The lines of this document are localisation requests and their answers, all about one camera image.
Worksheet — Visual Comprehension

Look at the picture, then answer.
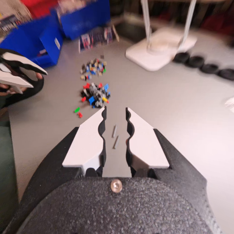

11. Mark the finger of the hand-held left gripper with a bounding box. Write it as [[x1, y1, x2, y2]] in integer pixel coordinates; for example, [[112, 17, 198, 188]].
[[0, 63, 34, 94], [0, 48, 48, 75]]

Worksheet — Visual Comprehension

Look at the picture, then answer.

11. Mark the black rubber lego tire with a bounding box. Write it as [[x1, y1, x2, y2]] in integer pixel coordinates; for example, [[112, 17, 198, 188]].
[[218, 68, 234, 81], [200, 63, 219, 74], [173, 52, 190, 64], [185, 56, 205, 68]]

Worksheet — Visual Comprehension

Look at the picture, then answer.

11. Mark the lego sticker sheet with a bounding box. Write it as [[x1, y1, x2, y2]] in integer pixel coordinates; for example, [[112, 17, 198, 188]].
[[78, 26, 119, 51]]

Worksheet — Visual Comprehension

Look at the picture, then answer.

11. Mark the white book stand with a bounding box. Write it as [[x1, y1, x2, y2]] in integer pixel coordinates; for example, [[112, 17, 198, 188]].
[[125, 0, 198, 72]]

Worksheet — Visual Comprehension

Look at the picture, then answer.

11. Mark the pile of small lego pieces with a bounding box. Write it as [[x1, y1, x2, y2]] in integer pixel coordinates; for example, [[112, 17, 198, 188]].
[[80, 58, 107, 81]]

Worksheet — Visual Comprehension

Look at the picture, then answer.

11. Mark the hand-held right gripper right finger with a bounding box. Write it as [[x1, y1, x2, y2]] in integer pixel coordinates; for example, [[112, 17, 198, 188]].
[[125, 107, 170, 173]]

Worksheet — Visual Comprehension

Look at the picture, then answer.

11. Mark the partly built lego assembly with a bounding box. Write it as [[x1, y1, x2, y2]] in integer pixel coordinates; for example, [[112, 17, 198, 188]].
[[80, 82, 111, 108]]

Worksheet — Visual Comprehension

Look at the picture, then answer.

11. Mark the plastic bag of lego parts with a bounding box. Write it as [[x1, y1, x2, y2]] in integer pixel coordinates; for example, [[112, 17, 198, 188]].
[[57, 0, 97, 15]]

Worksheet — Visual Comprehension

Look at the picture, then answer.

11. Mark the clear plastic bag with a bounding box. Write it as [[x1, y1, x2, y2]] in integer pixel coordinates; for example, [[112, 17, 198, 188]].
[[224, 97, 234, 112]]

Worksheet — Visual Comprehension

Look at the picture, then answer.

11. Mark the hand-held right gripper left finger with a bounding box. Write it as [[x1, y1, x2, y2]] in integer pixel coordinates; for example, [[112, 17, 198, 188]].
[[62, 106, 107, 174]]

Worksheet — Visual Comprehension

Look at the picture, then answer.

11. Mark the blue plastic bin with label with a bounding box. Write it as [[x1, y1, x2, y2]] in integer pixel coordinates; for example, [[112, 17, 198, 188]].
[[0, 16, 63, 68]]

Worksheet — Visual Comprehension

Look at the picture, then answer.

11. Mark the red plastic bin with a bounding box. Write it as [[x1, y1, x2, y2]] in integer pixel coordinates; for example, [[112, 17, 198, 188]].
[[27, 0, 61, 19]]

